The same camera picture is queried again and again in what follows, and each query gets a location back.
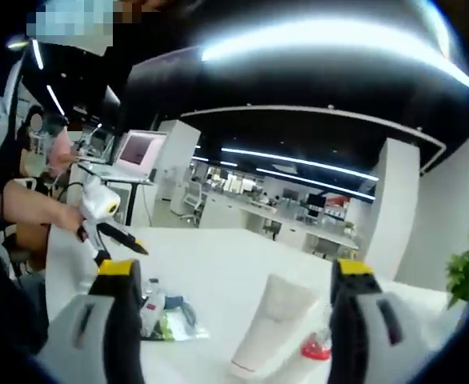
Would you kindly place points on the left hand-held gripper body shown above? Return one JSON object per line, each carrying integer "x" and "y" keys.
{"x": 98, "y": 202}

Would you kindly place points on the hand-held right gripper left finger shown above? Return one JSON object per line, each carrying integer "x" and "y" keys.
{"x": 126, "y": 320}

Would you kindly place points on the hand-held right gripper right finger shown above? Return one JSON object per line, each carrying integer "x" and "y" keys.
{"x": 350, "y": 320}

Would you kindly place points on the skincare bottle red collar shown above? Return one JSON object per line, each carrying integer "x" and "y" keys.
{"x": 316, "y": 348}

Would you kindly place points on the green skincare sachet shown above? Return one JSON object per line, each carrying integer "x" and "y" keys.
{"x": 178, "y": 326}

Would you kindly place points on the white skincare tube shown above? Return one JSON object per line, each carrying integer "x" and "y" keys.
{"x": 274, "y": 320}

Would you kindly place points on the person's left hand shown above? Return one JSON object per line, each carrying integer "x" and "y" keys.
{"x": 72, "y": 222}

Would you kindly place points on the black-legged standing desk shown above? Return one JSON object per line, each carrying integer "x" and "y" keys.
{"x": 130, "y": 200}

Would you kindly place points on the brown chair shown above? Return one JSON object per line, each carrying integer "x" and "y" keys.
{"x": 32, "y": 240}

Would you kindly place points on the white mesh office chair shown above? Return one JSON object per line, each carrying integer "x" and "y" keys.
{"x": 192, "y": 200}

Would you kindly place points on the person's dark clothed torso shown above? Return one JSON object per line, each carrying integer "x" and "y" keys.
{"x": 6, "y": 304}

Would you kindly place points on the white office counter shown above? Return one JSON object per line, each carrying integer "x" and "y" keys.
{"x": 226, "y": 212}

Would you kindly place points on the potted green plant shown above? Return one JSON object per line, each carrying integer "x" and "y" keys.
{"x": 466, "y": 268}

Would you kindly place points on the long ceiling light strip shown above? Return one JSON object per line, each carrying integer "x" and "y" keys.
{"x": 338, "y": 44}

